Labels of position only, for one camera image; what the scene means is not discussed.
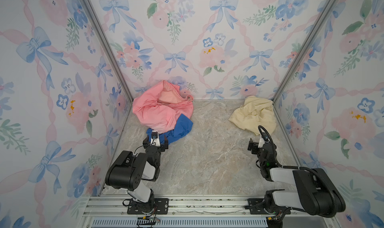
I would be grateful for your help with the beige drawstring cloth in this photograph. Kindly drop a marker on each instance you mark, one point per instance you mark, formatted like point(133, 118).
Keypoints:
point(253, 113)

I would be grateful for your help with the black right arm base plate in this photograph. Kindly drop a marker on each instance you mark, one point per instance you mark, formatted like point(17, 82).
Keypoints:
point(258, 206)

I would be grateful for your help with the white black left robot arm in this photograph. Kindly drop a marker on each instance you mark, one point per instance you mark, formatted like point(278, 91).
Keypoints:
point(129, 171)

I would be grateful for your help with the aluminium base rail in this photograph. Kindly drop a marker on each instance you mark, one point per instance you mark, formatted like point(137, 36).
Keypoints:
point(188, 198)

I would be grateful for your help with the aluminium corner post right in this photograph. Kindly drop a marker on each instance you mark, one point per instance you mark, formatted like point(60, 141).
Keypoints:
point(308, 42)

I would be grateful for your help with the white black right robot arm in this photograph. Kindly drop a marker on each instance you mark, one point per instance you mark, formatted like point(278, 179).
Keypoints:
point(314, 194)

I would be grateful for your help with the pink cloth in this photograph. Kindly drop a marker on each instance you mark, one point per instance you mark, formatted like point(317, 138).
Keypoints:
point(160, 107)

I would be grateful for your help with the blue cloth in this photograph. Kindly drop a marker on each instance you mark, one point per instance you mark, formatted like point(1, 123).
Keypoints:
point(182, 128)

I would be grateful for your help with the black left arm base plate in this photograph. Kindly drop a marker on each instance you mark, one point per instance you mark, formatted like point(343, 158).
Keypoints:
point(156, 206)

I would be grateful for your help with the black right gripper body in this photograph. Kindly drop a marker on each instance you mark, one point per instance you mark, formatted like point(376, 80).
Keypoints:
point(256, 150)

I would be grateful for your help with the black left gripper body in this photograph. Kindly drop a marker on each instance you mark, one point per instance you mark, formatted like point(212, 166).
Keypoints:
point(161, 148)

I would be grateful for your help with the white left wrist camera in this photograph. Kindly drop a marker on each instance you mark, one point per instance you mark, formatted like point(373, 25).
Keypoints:
point(154, 139)

